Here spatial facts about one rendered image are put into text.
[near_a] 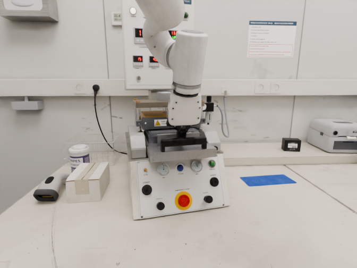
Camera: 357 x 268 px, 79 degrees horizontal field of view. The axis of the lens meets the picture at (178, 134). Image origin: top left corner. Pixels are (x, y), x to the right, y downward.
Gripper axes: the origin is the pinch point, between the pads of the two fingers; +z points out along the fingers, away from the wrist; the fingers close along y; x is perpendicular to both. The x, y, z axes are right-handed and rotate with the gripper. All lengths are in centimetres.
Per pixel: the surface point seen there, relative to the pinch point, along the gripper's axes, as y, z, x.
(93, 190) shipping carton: -30.3, 23.5, 2.7
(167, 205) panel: -5.8, 19.9, -11.6
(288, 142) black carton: 74, 27, 27
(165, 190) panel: -6.0, 16.4, -8.1
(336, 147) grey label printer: 97, 24, 15
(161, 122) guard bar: -4.4, 1.5, 12.2
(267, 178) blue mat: 45, 29, 3
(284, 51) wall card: 82, -16, 64
